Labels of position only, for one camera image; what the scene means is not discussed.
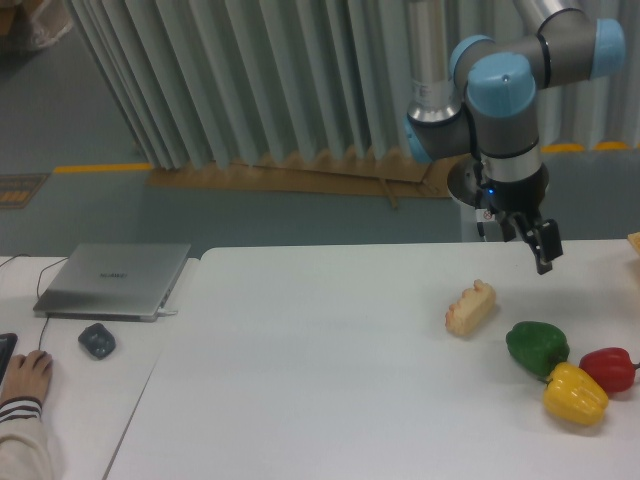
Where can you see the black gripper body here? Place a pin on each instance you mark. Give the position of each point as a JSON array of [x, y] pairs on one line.
[[523, 196]]

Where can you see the yellow bell pepper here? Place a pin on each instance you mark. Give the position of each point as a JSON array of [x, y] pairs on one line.
[[571, 394]]

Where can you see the striped cream sleeve forearm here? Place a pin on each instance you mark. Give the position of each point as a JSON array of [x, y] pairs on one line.
[[24, 442]]

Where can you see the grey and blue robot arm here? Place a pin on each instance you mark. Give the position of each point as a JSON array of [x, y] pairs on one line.
[[479, 98]]

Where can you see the green bell pepper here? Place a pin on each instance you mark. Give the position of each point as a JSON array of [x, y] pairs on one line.
[[537, 346]]

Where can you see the red bell pepper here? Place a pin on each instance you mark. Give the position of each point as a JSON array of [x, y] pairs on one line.
[[611, 368]]

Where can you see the person's bare hand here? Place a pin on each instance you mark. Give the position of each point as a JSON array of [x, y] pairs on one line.
[[27, 377]]

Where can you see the beige toy cake slice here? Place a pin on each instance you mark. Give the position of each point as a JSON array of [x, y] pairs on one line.
[[473, 306]]

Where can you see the flat brown cardboard sheet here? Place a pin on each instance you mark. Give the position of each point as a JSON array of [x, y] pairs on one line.
[[393, 177]]

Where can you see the pale green pleated curtain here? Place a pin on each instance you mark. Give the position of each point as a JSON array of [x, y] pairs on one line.
[[254, 81]]

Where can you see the white laptop charger plug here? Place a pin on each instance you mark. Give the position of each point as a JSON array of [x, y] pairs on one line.
[[166, 312]]

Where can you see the silver closed laptop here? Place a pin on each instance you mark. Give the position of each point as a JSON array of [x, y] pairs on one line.
[[128, 282]]

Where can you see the dark grey earbud case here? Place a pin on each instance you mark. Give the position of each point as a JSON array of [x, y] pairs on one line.
[[98, 341]]

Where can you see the orange floor sign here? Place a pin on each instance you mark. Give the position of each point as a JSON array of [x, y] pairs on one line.
[[17, 190]]

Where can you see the clear plastic bag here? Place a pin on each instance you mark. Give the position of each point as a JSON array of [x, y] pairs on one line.
[[32, 25]]

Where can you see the black keyboard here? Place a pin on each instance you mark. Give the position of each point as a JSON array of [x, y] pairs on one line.
[[8, 343]]

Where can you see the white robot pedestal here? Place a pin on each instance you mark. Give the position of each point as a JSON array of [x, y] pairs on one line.
[[479, 220]]

